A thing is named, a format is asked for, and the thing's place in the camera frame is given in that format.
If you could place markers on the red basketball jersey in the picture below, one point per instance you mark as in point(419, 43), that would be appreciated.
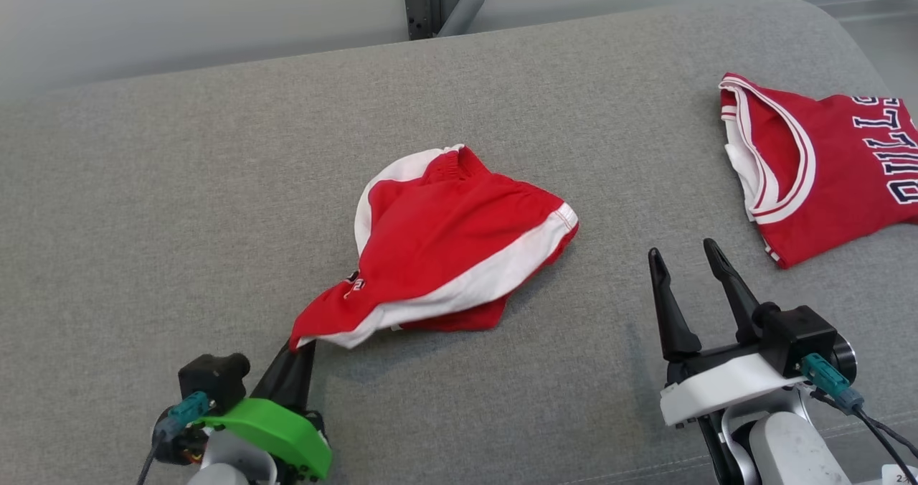
point(832, 176)

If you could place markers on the dark bracket plate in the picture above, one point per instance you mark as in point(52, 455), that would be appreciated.
point(416, 4)

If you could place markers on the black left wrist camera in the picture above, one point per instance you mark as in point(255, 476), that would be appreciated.
point(211, 377)

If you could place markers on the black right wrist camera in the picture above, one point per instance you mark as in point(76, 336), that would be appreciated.
point(796, 334)

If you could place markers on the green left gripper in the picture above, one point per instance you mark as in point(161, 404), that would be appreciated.
point(287, 435)

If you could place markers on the grey tube foot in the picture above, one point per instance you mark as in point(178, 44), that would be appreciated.
point(462, 8)

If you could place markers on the grey baseboard strip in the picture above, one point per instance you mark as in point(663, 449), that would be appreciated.
point(860, 3)

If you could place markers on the red white-striped shorts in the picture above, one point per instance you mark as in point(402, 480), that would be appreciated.
point(445, 241)

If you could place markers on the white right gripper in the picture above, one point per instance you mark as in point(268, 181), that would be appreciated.
point(717, 392)

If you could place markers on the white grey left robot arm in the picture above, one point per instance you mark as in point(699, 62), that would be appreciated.
point(229, 463)

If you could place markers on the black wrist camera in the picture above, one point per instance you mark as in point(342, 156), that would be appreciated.
point(211, 377)
point(796, 334)

